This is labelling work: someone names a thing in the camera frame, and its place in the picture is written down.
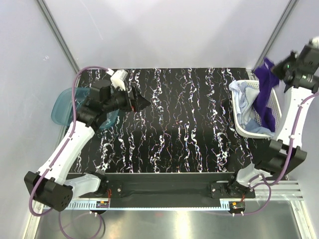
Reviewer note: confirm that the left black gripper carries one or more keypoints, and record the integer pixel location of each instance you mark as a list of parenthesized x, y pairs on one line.
[(139, 102)]

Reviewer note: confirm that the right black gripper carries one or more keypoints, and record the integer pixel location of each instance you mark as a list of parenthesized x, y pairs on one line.
[(275, 67)]

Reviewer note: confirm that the purple towel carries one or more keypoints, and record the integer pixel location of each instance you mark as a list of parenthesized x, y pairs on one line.
[(267, 81)]

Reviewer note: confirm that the light blue towel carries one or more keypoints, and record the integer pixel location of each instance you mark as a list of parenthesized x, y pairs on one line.
[(245, 104)]

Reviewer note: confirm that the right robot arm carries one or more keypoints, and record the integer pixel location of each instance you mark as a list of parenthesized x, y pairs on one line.
[(284, 152)]

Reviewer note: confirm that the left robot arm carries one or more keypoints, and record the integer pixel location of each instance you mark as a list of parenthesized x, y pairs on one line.
[(49, 185)]

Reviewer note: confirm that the white plastic basket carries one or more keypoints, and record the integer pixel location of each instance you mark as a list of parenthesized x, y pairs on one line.
[(259, 119)]

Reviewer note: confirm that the teal translucent tray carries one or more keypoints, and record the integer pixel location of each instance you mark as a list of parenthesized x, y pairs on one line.
[(62, 112)]

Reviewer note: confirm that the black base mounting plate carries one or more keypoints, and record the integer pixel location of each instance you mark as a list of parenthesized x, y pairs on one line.
[(171, 190)]

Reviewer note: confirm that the left connector board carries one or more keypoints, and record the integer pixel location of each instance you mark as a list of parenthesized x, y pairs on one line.
[(102, 204)]

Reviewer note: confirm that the connector board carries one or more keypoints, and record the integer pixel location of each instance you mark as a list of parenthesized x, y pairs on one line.
[(238, 205), (102, 204)]

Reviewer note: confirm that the right connector board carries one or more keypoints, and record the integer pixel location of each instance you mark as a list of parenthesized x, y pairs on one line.
[(238, 205)]

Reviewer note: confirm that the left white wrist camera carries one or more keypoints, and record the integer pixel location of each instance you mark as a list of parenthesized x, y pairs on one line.
[(117, 79)]

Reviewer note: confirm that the right aluminium corner post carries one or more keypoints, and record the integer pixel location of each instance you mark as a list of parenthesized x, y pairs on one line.
[(276, 31)]

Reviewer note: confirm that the aluminium corner post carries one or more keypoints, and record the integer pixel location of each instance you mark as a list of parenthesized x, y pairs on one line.
[(57, 34), (276, 31)]

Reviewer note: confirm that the left aluminium corner post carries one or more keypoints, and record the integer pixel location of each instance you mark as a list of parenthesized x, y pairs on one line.
[(57, 34)]

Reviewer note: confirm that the aluminium rail frame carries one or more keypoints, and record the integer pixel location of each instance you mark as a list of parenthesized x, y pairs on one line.
[(276, 211)]

